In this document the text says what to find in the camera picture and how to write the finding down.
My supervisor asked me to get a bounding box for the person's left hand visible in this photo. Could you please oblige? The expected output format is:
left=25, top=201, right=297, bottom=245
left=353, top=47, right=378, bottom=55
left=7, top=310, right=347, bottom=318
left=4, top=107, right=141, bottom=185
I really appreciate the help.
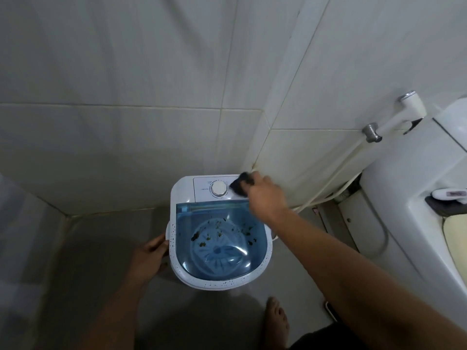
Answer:
left=127, top=233, right=171, bottom=287

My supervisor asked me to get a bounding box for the person's right hand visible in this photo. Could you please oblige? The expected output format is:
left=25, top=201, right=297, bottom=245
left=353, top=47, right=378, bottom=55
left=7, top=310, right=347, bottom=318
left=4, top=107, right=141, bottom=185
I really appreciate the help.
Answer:
left=242, top=171, right=289, bottom=224

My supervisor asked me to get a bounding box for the dark striped cleaning cloth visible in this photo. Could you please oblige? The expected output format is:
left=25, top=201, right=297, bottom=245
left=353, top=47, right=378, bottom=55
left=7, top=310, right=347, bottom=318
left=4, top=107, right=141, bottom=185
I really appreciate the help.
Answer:
left=230, top=172, right=255, bottom=198

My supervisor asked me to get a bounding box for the small white blue washing machine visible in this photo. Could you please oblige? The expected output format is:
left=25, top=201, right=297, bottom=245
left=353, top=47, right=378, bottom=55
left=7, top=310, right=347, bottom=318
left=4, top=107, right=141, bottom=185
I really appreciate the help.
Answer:
left=166, top=175, right=274, bottom=291

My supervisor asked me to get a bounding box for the person's right forearm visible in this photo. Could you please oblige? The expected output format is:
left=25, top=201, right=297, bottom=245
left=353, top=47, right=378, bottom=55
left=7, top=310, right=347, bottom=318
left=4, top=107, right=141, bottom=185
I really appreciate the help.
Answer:
left=269, top=210, right=467, bottom=350

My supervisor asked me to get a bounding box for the person's left forearm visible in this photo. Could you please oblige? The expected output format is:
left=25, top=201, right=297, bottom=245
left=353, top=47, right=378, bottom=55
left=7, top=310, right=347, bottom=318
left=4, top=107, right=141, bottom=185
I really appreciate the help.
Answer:
left=78, top=280, right=155, bottom=350

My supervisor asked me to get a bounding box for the smartphone with white edge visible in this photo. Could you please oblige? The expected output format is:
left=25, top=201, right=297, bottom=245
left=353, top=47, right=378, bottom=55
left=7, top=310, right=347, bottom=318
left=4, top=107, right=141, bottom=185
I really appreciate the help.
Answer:
left=324, top=300, right=341, bottom=323

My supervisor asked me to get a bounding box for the white toilet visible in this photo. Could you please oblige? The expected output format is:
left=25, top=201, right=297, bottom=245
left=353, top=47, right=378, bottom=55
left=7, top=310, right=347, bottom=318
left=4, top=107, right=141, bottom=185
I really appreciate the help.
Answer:
left=337, top=98, right=467, bottom=329

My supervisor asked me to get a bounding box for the white bidet sprayer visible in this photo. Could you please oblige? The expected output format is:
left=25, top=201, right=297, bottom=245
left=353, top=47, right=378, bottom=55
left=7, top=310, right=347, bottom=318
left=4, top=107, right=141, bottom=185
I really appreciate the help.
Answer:
left=379, top=90, right=428, bottom=136

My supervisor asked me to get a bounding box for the black flat item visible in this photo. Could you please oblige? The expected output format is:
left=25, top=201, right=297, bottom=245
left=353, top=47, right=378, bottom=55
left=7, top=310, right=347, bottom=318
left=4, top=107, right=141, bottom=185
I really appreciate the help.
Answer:
left=425, top=195, right=467, bottom=218

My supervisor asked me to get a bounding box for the small white device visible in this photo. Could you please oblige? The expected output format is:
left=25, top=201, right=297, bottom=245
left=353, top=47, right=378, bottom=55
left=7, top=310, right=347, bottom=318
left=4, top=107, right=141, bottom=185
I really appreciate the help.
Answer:
left=431, top=188, right=467, bottom=205

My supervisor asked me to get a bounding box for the cream toilet seat cover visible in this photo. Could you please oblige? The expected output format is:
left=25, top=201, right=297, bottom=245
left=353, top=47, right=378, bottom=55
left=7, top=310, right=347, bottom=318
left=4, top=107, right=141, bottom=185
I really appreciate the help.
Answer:
left=442, top=214, right=467, bottom=285

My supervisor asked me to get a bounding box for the white corrugated drain hose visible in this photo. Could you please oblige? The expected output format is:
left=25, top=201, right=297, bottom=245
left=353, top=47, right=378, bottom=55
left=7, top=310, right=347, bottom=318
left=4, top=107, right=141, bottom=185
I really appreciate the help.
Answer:
left=291, top=176, right=362, bottom=214

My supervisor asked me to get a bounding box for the white bidet hose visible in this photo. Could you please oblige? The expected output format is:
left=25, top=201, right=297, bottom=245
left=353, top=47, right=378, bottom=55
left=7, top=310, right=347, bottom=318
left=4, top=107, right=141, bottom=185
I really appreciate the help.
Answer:
left=291, top=136, right=368, bottom=212

